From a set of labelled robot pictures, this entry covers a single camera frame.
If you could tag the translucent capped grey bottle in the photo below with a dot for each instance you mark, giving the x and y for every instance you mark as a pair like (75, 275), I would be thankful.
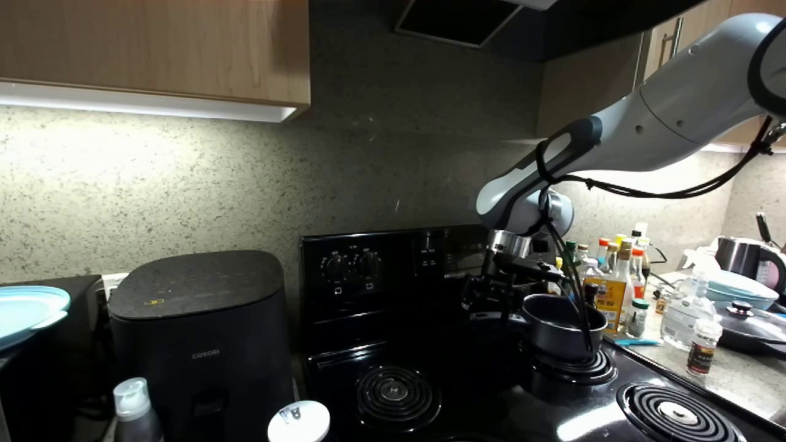
(136, 408)

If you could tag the wooden wall cabinet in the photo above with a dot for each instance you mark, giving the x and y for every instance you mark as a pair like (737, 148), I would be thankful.
(163, 41)

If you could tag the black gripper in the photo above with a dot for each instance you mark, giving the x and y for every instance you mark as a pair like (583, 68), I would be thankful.
(516, 261)

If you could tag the white plastic bag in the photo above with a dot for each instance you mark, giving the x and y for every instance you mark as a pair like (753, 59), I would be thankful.
(696, 259)

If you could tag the red labelled sauce bottle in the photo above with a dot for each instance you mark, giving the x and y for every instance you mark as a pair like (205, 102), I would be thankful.
(636, 278)

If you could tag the dark pan lid with knob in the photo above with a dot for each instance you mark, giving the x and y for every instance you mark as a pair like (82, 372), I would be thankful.
(753, 328)

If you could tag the under cabinet light strip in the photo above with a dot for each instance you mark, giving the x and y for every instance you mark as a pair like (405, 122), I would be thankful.
(123, 102)

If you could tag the yellow labelled oil bottle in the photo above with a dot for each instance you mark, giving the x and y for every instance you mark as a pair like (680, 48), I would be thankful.
(610, 299)

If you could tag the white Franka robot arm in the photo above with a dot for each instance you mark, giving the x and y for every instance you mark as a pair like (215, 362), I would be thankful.
(679, 106)

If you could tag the white capped spice jar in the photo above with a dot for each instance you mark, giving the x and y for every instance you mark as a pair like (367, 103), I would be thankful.
(704, 348)

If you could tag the black kitchen appliance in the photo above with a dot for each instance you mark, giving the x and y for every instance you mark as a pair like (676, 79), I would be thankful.
(741, 257)

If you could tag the light blue plate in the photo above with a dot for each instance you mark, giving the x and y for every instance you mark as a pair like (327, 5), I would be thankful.
(27, 311)

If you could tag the black air fryer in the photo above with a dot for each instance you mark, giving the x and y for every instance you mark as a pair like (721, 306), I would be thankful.
(205, 344)

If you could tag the small dark jar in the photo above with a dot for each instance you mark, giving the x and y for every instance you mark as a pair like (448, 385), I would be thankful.
(639, 321)

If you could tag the black electric stove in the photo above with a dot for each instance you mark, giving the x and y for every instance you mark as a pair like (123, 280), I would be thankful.
(491, 408)

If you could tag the small coil burner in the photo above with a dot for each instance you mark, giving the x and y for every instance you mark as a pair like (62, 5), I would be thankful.
(396, 398)
(591, 372)

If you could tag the white wall outlet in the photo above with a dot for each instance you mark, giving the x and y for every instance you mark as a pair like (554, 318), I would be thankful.
(114, 283)

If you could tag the large coil burner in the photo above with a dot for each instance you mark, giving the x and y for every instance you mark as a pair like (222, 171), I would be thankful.
(679, 414)

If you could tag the yellow capped bottle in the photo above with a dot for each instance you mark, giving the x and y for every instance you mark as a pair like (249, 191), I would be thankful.
(623, 243)

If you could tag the black range hood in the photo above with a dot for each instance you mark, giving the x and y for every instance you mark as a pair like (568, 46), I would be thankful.
(574, 26)

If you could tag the stack of blue plates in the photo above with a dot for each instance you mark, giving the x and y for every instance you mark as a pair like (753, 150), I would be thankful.
(737, 288)

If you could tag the red capped bottle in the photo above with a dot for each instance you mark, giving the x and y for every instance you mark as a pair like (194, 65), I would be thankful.
(603, 246)

